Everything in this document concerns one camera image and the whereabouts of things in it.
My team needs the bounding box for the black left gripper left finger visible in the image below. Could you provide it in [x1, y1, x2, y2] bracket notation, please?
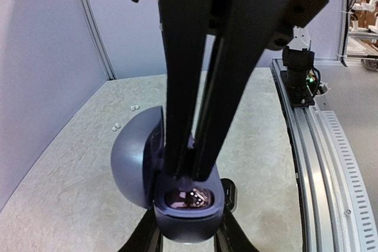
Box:
[118, 210, 163, 252]

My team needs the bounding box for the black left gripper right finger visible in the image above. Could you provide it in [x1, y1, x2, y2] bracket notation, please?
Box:
[214, 178, 259, 252]

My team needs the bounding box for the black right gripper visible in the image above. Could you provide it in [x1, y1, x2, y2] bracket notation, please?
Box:
[131, 0, 329, 181]

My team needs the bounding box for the purple earbud charging case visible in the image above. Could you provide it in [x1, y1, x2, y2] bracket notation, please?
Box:
[110, 106, 224, 243]

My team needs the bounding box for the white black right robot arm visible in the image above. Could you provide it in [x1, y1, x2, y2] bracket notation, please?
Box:
[131, 0, 329, 181]

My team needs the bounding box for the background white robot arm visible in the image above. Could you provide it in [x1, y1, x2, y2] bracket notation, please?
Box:
[350, 0, 377, 31]

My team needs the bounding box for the white clip earbud right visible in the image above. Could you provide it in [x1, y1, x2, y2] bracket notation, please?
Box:
[112, 123, 121, 132]

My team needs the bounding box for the white clip earbud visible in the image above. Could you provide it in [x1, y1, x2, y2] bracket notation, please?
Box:
[130, 104, 140, 112]
[112, 123, 121, 132]

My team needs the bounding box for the white clip earbud rear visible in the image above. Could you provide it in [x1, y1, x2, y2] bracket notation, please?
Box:
[130, 104, 140, 112]

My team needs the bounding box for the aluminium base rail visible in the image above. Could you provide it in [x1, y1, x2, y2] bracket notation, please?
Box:
[271, 60, 377, 251]

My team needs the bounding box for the left aluminium frame post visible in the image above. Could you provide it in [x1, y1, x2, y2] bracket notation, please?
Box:
[79, 0, 116, 80]

